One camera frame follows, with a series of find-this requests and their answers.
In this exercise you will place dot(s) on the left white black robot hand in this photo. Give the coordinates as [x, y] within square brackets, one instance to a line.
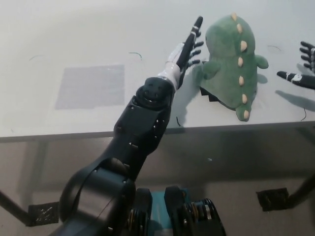
[176, 59]

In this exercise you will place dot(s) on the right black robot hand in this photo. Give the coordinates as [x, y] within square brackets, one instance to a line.
[306, 81]

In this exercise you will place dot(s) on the green plush dinosaur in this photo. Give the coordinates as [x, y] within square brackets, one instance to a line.
[226, 66]

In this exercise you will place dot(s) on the black tape patch on table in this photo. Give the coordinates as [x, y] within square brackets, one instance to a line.
[205, 93]

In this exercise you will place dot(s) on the grey tape square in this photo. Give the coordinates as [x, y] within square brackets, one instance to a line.
[91, 86]

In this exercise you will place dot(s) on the black metal table leg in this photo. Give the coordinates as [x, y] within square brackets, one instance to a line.
[12, 206]
[304, 191]

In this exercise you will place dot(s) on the black teal robot torso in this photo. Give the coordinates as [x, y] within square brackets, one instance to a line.
[179, 211]

